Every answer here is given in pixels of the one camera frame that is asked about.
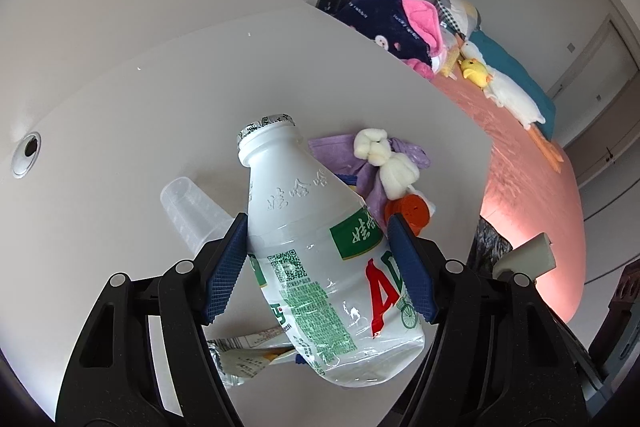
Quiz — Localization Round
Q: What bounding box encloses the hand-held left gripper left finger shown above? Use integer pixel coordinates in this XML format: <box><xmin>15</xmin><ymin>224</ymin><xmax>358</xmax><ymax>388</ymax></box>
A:
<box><xmin>55</xmin><ymin>213</ymin><xmax>249</xmax><ymax>427</ymax></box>

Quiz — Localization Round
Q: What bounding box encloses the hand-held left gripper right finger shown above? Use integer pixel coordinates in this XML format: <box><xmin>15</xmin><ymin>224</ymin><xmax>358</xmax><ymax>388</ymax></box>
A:
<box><xmin>387</xmin><ymin>213</ymin><xmax>588</xmax><ymax>427</ymax></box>

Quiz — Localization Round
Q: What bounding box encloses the orange round cap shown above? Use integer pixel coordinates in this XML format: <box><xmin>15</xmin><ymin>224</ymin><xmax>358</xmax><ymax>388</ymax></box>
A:
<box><xmin>385</xmin><ymin>194</ymin><xmax>432</xmax><ymax>235</ymax></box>

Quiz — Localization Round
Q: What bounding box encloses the clear plastic cup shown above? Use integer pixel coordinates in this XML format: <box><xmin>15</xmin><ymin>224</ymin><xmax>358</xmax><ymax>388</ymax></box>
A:
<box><xmin>160</xmin><ymin>177</ymin><xmax>236</xmax><ymax>255</ymax></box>

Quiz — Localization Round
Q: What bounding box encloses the black bag lined trash bin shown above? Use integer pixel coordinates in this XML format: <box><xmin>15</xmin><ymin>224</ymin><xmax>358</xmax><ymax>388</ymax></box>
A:
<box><xmin>467</xmin><ymin>217</ymin><xmax>513</xmax><ymax>278</ymax></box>

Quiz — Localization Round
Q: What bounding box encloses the silver yellow snack wrapper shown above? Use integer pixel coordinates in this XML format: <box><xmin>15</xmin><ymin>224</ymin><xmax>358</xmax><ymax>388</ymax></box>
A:
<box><xmin>207</xmin><ymin>329</ymin><xmax>301</xmax><ymax>388</ymax></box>

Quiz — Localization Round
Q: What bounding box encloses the white plastic drink bottle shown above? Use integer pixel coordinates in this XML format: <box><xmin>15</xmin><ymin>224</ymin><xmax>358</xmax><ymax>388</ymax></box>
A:
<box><xmin>236</xmin><ymin>111</ymin><xmax>426</xmax><ymax>389</ymax></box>

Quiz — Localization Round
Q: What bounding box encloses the white tube in bin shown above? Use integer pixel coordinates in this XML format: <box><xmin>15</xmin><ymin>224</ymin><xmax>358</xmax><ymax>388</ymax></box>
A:
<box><xmin>492</xmin><ymin>232</ymin><xmax>557</xmax><ymax>280</ymax></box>

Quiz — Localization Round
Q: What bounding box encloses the bed with pink sheet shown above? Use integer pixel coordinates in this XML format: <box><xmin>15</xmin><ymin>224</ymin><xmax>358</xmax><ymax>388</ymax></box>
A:
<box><xmin>430</xmin><ymin>72</ymin><xmax>587</xmax><ymax>325</ymax></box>

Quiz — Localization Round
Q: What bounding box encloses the white goose plush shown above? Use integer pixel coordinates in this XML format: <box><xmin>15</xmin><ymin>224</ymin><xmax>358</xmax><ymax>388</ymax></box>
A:
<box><xmin>460</xmin><ymin>39</ymin><xmax>566</xmax><ymax>168</ymax></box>

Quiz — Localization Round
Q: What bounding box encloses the yellow duck plush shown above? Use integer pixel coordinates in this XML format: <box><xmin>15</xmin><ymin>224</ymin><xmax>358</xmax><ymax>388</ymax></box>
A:
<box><xmin>459</xmin><ymin>58</ymin><xmax>493</xmax><ymax>88</ymax></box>

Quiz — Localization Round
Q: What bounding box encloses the long yellow pillow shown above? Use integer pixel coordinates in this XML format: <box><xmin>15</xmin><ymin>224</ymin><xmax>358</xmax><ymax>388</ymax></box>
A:
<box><xmin>440</xmin><ymin>49</ymin><xmax>461</xmax><ymax>80</ymax></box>

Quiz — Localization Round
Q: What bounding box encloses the teal pillow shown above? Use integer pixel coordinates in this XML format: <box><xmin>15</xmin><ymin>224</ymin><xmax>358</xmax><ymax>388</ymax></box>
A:
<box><xmin>467</xmin><ymin>29</ymin><xmax>557</xmax><ymax>140</ymax></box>

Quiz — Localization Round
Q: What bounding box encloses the navy printed blanket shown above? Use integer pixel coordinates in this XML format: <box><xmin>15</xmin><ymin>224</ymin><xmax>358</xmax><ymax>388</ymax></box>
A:
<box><xmin>332</xmin><ymin>0</ymin><xmax>436</xmax><ymax>80</ymax></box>

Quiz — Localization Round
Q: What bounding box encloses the pink fleece blanket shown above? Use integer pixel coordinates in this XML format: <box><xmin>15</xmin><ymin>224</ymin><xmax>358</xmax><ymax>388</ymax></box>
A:
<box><xmin>400</xmin><ymin>0</ymin><xmax>446</xmax><ymax>58</ymax></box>

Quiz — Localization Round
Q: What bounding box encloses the checked patchwork pillow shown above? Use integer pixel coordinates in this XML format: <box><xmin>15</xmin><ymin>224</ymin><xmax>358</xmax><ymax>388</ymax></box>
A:
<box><xmin>435</xmin><ymin>0</ymin><xmax>483</xmax><ymax>38</ymax></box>

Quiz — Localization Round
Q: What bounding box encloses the white door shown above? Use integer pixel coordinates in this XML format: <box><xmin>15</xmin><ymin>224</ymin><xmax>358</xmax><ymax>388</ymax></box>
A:
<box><xmin>545</xmin><ymin>13</ymin><xmax>640</xmax><ymax>142</ymax></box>

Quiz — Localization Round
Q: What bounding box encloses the round desk cable grommet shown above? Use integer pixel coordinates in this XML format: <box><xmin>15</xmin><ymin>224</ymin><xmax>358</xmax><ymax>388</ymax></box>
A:
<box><xmin>11</xmin><ymin>132</ymin><xmax>42</xmax><ymax>179</ymax></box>

